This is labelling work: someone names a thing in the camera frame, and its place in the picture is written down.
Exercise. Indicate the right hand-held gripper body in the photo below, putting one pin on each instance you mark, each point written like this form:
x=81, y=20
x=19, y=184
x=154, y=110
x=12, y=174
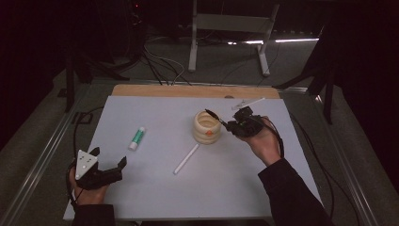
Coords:
x=247, y=125

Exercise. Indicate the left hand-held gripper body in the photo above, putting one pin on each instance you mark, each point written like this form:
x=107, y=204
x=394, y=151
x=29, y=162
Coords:
x=85, y=163

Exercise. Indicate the black pen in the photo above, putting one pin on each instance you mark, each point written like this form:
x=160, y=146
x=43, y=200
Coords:
x=215, y=116

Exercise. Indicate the cream ribbed pen holder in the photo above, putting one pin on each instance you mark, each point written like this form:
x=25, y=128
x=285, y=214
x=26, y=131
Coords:
x=205, y=133

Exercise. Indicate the green glue stick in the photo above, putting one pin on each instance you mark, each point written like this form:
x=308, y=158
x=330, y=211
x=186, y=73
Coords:
x=137, y=138

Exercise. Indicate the white pen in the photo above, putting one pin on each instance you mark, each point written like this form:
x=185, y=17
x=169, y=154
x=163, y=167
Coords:
x=186, y=158

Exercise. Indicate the person's right hand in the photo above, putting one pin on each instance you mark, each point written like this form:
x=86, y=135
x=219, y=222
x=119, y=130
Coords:
x=266, y=146

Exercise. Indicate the person's left hand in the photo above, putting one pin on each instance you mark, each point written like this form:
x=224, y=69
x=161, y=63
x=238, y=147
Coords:
x=89, y=196

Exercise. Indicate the black tripod stand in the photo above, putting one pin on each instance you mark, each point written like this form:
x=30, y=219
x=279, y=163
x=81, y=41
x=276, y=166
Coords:
x=69, y=88
x=328, y=100

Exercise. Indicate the pale grey table mat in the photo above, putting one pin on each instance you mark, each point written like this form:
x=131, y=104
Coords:
x=204, y=194

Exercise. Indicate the white metal stand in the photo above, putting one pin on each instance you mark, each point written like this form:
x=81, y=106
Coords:
x=232, y=22

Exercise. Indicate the aluminium floor rail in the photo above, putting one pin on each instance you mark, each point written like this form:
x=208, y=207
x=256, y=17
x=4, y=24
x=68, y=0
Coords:
x=348, y=175
x=40, y=161

